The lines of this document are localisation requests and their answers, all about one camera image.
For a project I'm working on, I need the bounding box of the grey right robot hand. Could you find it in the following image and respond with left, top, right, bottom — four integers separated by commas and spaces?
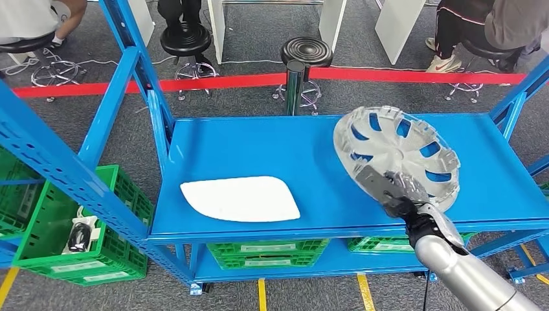
355, 165, 431, 220

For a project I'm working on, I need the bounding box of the silver wheel hubcap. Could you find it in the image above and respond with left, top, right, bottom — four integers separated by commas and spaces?
333, 105, 461, 213

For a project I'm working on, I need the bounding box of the blue metal shelf rack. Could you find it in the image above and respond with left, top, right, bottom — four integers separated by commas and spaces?
0, 178, 46, 270
0, 0, 549, 297
506, 156, 549, 285

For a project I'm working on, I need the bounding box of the white flat panel part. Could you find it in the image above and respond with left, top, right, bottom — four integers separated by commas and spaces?
180, 176, 301, 224

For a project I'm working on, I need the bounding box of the folded green plastic crate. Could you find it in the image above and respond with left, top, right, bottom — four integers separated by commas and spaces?
347, 233, 477, 255
51, 240, 150, 288
207, 238, 330, 259
212, 253, 324, 271

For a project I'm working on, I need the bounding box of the red barrier belt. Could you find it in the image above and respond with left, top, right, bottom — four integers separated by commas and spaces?
309, 67, 528, 86
12, 73, 287, 98

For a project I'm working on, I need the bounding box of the white desk leg panel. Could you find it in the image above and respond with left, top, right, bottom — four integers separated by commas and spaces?
207, 0, 227, 65
126, 0, 155, 47
318, 0, 348, 53
374, 0, 426, 66

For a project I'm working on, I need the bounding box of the black round stool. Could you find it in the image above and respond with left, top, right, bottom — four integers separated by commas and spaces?
159, 22, 220, 102
272, 36, 334, 116
0, 30, 87, 103
443, 39, 523, 104

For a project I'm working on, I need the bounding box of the person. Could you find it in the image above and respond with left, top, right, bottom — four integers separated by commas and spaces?
484, 0, 549, 73
156, 0, 203, 33
424, 0, 494, 74
0, 0, 89, 47

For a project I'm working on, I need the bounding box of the chrome barrier post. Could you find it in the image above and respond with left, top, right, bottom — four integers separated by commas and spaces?
286, 60, 311, 117

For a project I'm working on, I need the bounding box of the white charging cable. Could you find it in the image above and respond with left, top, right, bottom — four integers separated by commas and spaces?
75, 205, 100, 224

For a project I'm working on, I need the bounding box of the black coiled cable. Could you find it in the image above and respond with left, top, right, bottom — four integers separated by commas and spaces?
67, 223, 92, 252

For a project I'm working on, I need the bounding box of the white floor cable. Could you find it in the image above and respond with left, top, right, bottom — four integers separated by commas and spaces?
0, 47, 120, 77

